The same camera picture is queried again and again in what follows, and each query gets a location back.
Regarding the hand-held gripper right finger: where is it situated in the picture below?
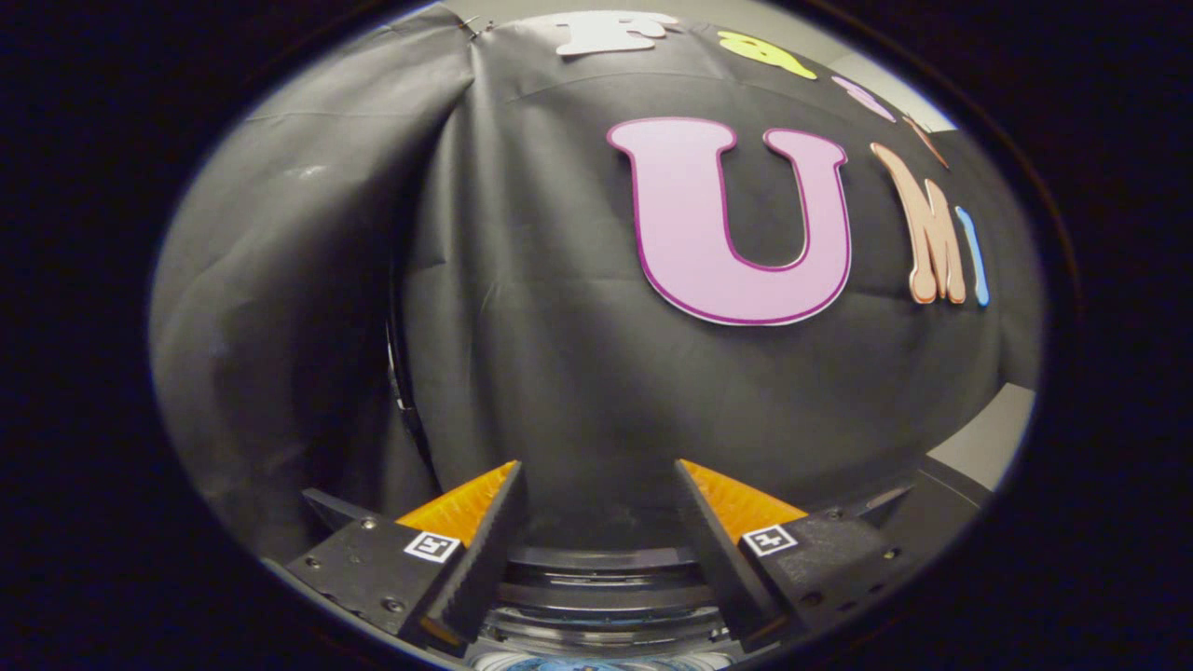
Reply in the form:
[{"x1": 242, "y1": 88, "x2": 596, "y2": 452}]
[{"x1": 675, "y1": 459, "x2": 919, "y2": 651}]

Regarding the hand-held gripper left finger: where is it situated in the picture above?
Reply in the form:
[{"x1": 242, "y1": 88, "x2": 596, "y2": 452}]
[{"x1": 264, "y1": 459, "x2": 528, "y2": 649}]

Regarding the black backdrop cloth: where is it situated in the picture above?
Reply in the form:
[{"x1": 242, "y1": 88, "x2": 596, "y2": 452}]
[{"x1": 149, "y1": 5, "x2": 1045, "y2": 560}]

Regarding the white cabinet with grey top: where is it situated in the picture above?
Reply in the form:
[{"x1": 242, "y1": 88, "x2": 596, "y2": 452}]
[{"x1": 918, "y1": 382, "x2": 1037, "y2": 509}]

